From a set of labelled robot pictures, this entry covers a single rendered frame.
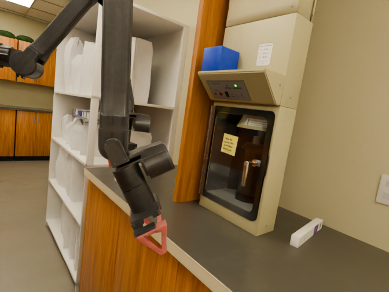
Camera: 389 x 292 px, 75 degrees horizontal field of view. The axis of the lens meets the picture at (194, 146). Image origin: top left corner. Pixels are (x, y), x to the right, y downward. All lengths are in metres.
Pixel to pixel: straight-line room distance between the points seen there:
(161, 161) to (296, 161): 0.92
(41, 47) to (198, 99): 0.61
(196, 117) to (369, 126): 0.70
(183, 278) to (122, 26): 0.72
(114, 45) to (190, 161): 0.72
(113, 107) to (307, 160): 1.01
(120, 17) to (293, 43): 0.59
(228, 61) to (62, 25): 0.61
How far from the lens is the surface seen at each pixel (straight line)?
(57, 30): 1.09
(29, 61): 1.07
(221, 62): 0.98
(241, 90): 0.93
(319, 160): 1.31
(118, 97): 0.53
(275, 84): 0.87
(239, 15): 1.13
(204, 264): 0.78
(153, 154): 0.55
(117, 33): 0.55
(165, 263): 0.97
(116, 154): 0.53
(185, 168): 1.14
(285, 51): 0.95
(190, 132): 1.11
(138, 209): 0.57
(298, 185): 1.36
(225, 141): 1.03
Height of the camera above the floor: 1.35
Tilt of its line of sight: 8 degrees down
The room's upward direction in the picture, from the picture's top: 8 degrees clockwise
